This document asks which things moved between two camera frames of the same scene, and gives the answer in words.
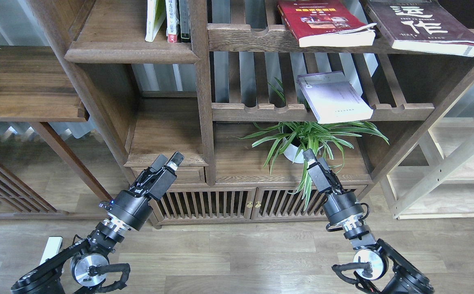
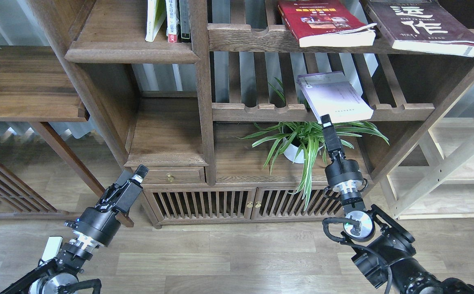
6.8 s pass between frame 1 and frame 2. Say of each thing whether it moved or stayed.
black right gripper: moved
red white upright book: stayed
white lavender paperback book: stayed
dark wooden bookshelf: stayed
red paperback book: stayed
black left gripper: moved
